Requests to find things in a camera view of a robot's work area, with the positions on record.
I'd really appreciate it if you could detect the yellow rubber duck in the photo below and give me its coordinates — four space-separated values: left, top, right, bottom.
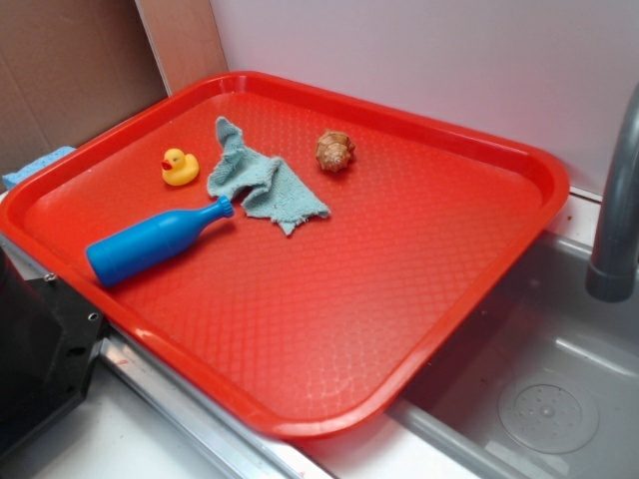
161 148 200 187

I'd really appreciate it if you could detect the red plastic tray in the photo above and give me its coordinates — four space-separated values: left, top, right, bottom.
1 72 569 439

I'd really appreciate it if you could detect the grey toy sink basin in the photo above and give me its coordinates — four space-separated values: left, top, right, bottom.
299 230 639 479

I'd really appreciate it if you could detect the teal knitted cloth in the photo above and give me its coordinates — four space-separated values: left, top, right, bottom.
207 117 330 236

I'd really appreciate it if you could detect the blue plastic bottle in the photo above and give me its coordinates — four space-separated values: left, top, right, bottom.
86 196 234 286

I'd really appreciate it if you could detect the brown cardboard panel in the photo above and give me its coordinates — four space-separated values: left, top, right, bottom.
1 1 228 174

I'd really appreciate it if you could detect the brown seashell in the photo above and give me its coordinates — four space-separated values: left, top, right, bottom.
316 130 355 173

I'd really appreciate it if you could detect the blue sponge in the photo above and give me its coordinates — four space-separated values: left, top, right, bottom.
2 146 75 191

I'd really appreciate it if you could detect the grey faucet spout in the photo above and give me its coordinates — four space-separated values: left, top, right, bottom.
586 91 638 302

